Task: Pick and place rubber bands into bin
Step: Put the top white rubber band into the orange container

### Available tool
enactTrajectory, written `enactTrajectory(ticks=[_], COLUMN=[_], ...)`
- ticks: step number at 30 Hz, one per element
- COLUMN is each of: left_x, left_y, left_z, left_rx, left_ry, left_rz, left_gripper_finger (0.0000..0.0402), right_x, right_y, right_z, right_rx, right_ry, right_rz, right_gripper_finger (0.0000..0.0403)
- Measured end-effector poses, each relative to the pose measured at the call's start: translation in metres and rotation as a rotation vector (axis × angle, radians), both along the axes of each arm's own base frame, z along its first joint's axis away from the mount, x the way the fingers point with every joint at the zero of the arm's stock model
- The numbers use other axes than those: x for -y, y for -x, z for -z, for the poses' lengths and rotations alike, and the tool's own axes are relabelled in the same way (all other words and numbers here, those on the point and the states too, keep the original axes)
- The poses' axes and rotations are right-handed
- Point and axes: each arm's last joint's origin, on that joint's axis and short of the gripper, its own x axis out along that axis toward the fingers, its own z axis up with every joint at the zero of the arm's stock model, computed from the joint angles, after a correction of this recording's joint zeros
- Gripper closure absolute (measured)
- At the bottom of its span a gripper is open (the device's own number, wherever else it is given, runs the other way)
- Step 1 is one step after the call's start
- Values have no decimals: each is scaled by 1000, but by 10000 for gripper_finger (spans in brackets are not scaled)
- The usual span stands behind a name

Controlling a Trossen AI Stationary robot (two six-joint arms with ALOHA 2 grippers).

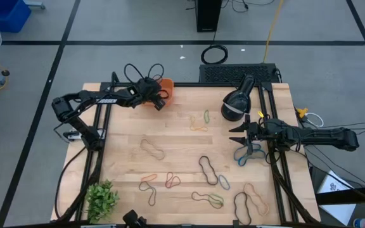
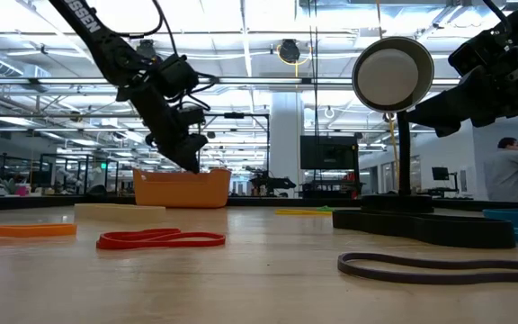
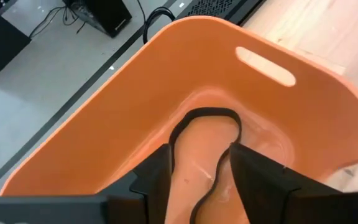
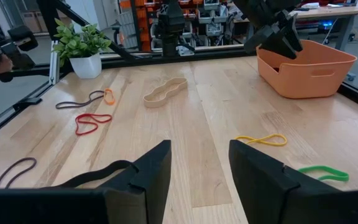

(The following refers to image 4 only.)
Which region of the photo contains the thin dark brown rubber band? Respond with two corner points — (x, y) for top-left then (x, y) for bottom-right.
(55, 90), (106, 110)

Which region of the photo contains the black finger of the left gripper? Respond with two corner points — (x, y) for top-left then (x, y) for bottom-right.
(285, 16), (305, 52)
(259, 36), (298, 60)

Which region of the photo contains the storage rack with orange bins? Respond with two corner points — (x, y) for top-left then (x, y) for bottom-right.
(118, 0), (232, 52)

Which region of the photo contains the green rubber band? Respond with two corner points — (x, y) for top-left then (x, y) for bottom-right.
(297, 165), (350, 183)

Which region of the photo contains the silver aluminium profile post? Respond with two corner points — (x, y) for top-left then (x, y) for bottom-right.
(48, 40), (61, 85)

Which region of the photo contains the green plant in white pot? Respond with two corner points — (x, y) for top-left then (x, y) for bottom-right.
(53, 18), (112, 80)

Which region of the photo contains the wide beige rubber band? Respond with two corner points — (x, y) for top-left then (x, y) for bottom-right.
(142, 77), (188, 109)

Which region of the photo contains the yellow rubber band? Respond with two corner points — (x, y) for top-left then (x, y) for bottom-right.
(234, 133), (288, 147)

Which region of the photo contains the black frame bracket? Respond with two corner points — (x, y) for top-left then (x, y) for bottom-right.
(12, 97), (43, 110)

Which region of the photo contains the red rubber band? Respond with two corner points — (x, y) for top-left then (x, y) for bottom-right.
(75, 113), (113, 136)

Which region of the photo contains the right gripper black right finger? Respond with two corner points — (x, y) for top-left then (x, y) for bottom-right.
(228, 139), (341, 224)

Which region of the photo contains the small orange rubber band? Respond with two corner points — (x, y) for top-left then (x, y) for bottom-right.
(103, 88), (116, 106)

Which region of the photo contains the dark purple rubber band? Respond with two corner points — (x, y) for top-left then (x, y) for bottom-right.
(0, 157), (38, 190)

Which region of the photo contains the computer with blue light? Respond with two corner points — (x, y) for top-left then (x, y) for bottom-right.
(317, 19), (335, 32)

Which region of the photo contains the wooden desk with grey legs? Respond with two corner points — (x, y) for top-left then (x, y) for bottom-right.
(233, 4), (358, 52)

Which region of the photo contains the brown cardboard box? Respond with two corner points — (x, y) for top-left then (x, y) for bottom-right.
(21, 11), (48, 34)

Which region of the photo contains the orange plastic bin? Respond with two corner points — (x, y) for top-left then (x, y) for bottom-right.
(256, 39), (358, 100)

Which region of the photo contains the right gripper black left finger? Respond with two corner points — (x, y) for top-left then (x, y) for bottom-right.
(97, 139), (172, 224)

